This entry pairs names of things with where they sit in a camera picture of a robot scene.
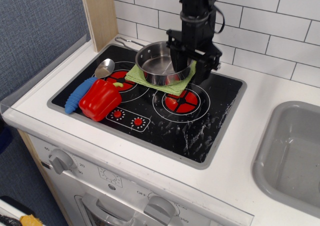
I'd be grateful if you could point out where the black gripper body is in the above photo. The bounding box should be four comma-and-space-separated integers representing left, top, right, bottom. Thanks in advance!
166, 9, 223, 70

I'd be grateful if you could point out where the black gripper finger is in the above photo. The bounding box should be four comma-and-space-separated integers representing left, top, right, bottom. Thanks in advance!
191, 55, 211, 85
170, 45, 192, 72

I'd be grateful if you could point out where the stainless steel pot with handle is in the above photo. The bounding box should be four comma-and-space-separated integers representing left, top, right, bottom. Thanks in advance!
115, 37, 191, 86

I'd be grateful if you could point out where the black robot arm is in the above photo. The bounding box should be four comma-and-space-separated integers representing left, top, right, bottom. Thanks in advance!
166, 0, 222, 85

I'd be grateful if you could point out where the black toy stove top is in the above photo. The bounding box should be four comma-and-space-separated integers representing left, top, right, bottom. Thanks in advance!
48, 44, 247, 169

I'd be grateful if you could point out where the green folded cloth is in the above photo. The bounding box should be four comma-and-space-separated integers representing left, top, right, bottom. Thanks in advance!
125, 60, 197, 96

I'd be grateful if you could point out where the red toy bell pepper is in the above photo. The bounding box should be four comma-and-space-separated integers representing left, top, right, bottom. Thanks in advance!
78, 79, 124, 122

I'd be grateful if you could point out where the grey toy sink basin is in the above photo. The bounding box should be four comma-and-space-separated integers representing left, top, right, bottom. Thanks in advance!
252, 101, 320, 217

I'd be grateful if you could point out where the grey right oven knob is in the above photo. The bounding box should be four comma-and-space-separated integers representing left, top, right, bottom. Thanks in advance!
143, 196, 177, 225

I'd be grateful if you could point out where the grey oven knob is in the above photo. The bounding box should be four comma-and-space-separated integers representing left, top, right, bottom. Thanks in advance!
143, 196, 177, 225
48, 149, 74, 174

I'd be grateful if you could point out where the grey left oven knob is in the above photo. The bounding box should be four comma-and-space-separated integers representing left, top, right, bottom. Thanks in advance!
48, 149, 74, 174

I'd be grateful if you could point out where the white toy oven front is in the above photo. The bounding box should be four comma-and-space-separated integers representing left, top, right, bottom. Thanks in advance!
29, 136, 253, 225

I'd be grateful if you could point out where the yellow object at corner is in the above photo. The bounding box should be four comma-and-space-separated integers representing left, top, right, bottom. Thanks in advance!
19, 214, 44, 226

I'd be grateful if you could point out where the blue handled metal spoon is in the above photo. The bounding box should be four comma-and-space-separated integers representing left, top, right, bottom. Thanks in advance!
64, 59, 115, 114

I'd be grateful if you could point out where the light wooden side post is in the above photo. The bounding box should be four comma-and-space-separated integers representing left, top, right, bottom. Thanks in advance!
82, 0, 118, 53

